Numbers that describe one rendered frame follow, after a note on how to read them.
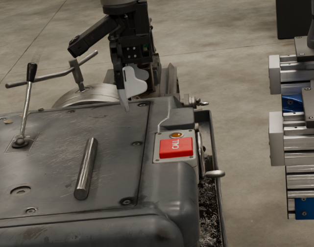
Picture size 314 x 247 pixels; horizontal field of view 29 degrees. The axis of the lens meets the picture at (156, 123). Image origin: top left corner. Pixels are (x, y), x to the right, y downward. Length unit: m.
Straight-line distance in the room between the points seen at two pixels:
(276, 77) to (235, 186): 1.70
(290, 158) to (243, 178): 2.15
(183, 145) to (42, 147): 0.29
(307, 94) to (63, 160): 0.70
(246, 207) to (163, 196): 2.42
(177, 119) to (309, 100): 0.42
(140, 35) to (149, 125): 0.18
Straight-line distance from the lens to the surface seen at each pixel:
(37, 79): 1.44
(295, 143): 1.50
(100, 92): 1.53
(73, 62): 1.54
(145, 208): 0.94
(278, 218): 3.26
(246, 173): 3.72
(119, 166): 1.08
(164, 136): 1.17
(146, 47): 1.21
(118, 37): 1.21
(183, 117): 1.25
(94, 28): 1.21
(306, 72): 1.96
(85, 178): 1.02
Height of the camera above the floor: 1.72
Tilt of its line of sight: 22 degrees down
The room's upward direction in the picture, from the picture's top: 8 degrees counter-clockwise
